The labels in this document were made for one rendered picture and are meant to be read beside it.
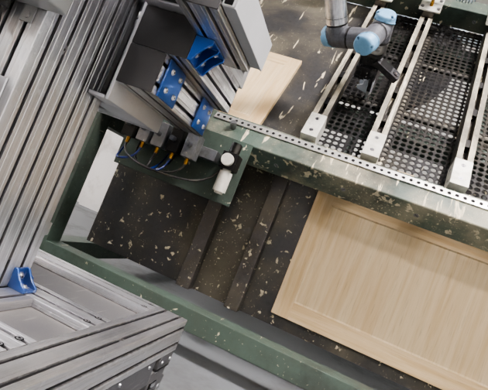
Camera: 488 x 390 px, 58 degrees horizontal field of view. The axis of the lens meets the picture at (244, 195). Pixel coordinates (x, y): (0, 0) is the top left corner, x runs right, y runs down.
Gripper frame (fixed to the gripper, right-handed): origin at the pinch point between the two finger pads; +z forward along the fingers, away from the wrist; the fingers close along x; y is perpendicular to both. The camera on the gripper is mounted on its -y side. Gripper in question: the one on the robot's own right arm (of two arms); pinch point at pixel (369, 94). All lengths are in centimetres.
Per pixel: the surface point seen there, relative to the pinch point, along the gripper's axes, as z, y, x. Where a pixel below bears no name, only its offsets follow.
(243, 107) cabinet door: 1, 42, 30
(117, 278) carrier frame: 34, 58, 104
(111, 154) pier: 257, 273, -91
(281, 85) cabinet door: 0.7, 34.5, 10.7
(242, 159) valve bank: 0, 30, 56
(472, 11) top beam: -8, -27, -72
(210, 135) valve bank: -2, 45, 53
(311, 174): 1, 5, 51
